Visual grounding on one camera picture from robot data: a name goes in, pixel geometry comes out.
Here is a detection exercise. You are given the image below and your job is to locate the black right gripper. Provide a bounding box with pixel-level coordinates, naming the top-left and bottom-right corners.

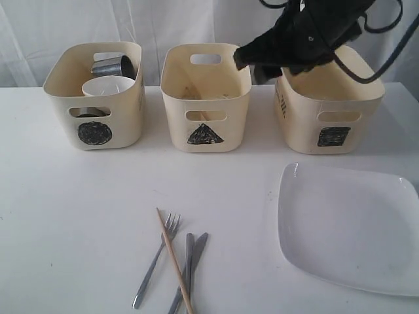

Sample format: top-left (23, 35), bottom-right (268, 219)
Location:
top-left (233, 1), bottom-right (363, 84)

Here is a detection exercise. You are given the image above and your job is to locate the wooden chopstick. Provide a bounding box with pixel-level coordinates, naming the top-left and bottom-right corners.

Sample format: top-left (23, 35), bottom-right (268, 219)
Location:
top-left (182, 87), bottom-right (210, 121)
top-left (156, 208), bottom-right (194, 314)

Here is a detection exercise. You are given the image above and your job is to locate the white ceramic bowl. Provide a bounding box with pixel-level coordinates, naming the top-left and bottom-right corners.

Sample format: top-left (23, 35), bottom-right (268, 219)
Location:
top-left (82, 76), bottom-right (135, 96)

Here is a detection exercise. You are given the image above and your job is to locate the cream bin with triangle mark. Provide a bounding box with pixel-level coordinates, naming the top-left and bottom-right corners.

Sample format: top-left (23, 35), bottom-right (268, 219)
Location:
top-left (160, 43), bottom-right (252, 153)

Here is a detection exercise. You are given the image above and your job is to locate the cream bin with square mark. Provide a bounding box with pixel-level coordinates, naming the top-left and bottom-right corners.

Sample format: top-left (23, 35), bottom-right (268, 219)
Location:
top-left (274, 61), bottom-right (385, 154)

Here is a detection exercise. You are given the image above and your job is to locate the cream bin with circle mark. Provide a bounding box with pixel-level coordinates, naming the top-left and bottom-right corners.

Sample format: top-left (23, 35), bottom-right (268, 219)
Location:
top-left (43, 41), bottom-right (145, 150)

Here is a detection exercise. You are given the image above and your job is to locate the steel fork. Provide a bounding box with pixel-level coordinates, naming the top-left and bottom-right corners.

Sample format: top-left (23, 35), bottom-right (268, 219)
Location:
top-left (132, 214), bottom-right (181, 309)

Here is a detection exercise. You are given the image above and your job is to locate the steel knife narrow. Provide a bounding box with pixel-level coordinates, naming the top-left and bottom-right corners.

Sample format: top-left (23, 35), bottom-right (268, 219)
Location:
top-left (186, 233), bottom-right (194, 298)

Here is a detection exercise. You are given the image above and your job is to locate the steel knife pointed blade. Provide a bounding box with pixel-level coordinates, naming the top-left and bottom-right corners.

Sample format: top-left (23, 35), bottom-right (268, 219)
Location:
top-left (168, 232), bottom-right (209, 313)

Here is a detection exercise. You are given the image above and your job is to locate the white square plate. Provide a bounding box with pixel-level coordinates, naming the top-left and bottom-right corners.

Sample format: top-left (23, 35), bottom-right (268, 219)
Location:
top-left (278, 163), bottom-right (418, 298)

